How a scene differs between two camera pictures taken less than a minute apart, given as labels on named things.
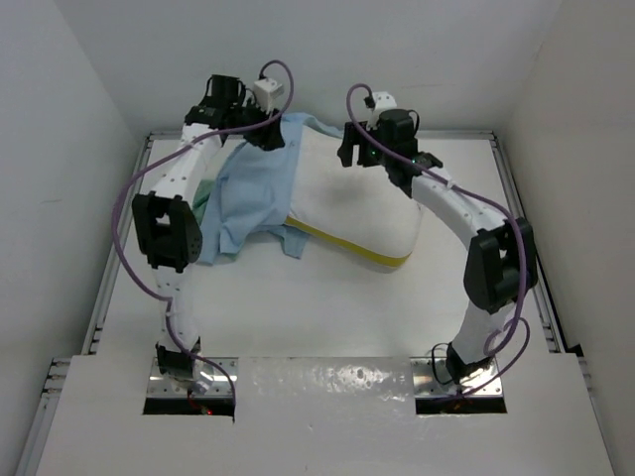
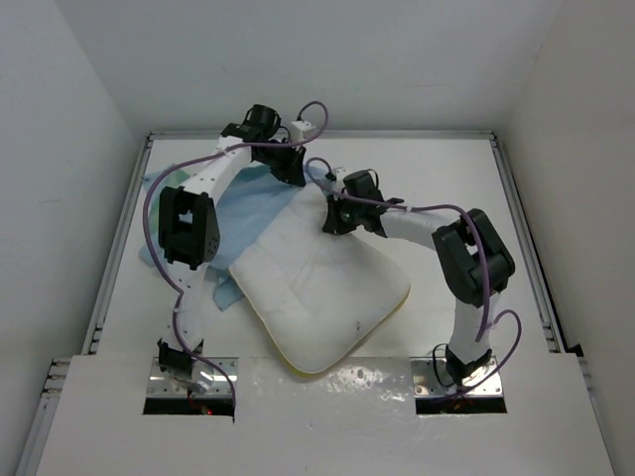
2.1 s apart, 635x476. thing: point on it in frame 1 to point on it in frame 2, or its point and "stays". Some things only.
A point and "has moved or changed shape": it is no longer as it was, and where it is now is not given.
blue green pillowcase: x=253 y=192 has moved or changed shape
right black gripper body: x=376 y=159 to x=344 y=214
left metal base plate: x=223 y=385 stays
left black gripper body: x=259 y=136 to x=282 y=159
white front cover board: x=327 y=416 stays
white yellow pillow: x=359 y=206 has moved or changed shape
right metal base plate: x=433 y=379 stays
